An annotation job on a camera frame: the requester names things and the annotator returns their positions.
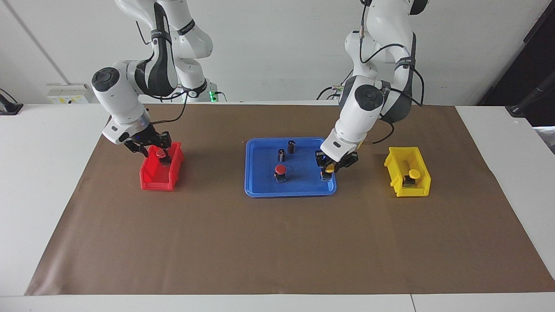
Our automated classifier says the black desk device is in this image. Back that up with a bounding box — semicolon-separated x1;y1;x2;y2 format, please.
0;89;23;116

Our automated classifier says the brown paper mat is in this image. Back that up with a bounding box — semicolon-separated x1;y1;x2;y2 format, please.
25;104;555;296

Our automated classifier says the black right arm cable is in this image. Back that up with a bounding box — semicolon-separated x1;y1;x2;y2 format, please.
135;2;189;126

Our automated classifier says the yellow plastic bin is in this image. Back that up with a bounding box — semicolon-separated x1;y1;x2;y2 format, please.
384;146;432;198

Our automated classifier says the red plastic bin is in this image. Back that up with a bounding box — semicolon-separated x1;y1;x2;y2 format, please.
139;141;184;192

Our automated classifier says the blue plastic tray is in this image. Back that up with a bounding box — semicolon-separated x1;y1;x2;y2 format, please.
244;137;337;198

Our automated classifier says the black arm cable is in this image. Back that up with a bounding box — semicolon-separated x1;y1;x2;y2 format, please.
358;0;424;145
135;2;189;126

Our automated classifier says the black stand pole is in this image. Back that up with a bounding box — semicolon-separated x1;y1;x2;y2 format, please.
505;73;555;117

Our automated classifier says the dark side panel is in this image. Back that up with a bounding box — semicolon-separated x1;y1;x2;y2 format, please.
477;0;555;127

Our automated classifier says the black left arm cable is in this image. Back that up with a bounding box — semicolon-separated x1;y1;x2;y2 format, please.
358;0;424;145

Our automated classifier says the white wall socket box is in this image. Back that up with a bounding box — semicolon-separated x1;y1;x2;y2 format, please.
46;83;93;104

